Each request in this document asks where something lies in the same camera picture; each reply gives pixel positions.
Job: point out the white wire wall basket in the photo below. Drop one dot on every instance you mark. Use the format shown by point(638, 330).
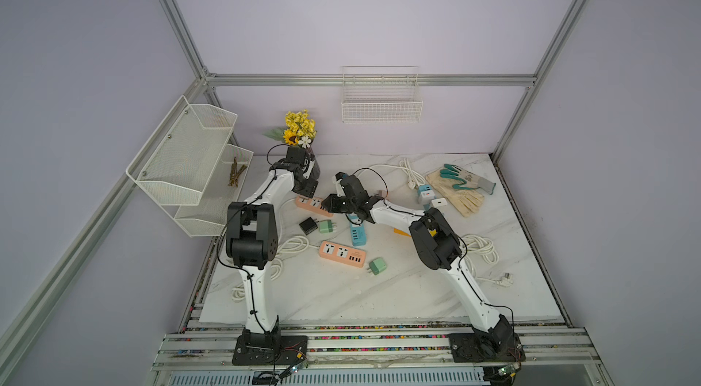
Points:
point(380, 95)

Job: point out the wooden clothespins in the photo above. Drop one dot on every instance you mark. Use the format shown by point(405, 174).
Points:
point(236, 171)

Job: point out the pink power strip front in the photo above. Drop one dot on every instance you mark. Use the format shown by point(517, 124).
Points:
point(343, 254)

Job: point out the yellow artificial flowers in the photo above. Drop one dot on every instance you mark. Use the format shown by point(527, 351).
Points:
point(299, 130)

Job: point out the white mesh wall shelf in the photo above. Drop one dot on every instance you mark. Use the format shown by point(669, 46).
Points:
point(184, 167)

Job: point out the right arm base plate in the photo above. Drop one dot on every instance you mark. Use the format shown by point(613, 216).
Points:
point(476, 348)

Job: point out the white charger plug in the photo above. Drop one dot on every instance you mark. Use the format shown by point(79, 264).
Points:
point(439, 203)

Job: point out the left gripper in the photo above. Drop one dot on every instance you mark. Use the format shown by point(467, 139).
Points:
point(309, 189)

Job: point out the beige work glove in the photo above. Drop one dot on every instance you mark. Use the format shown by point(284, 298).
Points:
point(467, 202)

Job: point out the green charger plug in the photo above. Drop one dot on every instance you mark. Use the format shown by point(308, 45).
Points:
point(377, 266)
point(326, 226)

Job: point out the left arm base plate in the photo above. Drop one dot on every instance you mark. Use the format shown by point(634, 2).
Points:
point(268, 349)

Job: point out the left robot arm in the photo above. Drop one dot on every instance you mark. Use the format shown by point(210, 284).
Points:
point(252, 232)

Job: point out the pink power strip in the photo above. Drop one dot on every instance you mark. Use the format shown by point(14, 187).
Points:
point(343, 254)
point(312, 205)

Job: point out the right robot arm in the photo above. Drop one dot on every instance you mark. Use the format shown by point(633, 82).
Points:
point(437, 246)

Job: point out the orange power strip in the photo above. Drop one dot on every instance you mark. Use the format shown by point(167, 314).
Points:
point(401, 232)

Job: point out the black charger plug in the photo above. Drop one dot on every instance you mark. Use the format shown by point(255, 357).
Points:
point(308, 226)

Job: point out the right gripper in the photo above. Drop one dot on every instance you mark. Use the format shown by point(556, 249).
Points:
point(332, 200)

